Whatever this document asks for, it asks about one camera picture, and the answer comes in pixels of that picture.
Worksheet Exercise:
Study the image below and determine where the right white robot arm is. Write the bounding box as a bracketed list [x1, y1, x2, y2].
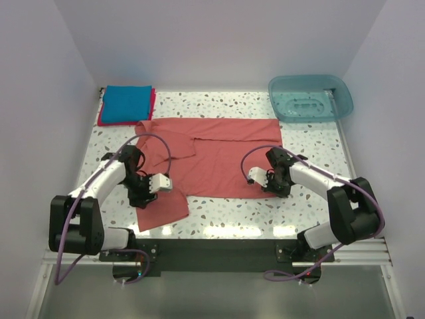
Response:
[248, 147, 385, 261]

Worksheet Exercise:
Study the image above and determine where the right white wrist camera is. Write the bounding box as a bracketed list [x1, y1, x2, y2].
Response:
[248, 167, 268, 187]

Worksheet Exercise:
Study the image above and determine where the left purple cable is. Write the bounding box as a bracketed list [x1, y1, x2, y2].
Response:
[53, 132, 173, 286]

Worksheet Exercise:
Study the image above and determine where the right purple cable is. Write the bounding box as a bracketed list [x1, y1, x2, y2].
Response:
[240, 144, 386, 283]

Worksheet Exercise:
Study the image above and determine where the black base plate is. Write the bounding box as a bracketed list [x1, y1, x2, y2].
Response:
[99, 239, 335, 283]

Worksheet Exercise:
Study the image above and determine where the aluminium frame rail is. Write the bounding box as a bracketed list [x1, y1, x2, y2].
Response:
[41, 239, 392, 266]

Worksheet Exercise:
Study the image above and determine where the teal plastic basin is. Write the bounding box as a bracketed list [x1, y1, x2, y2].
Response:
[268, 74, 354, 123]

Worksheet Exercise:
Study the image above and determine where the folded red t shirt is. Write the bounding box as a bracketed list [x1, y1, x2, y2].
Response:
[96, 86, 157, 128]

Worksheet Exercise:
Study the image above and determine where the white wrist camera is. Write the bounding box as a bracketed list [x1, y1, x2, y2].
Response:
[248, 167, 268, 187]
[149, 173, 173, 193]

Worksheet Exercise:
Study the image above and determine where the folded blue t shirt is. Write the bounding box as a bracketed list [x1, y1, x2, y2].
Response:
[100, 85, 154, 124]

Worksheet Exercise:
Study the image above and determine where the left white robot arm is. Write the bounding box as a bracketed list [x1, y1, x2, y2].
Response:
[48, 146, 157, 261]

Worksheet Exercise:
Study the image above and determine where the purple cable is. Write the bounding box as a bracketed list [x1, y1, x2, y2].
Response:
[53, 132, 173, 286]
[240, 144, 386, 283]

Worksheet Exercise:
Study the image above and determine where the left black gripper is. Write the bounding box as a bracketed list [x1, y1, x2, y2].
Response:
[120, 173, 157, 209]

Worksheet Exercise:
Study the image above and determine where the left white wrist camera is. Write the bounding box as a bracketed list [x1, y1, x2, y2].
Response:
[149, 173, 173, 193]

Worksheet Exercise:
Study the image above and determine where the salmon pink t shirt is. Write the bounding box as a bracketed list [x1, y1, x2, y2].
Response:
[135, 118, 282, 231]

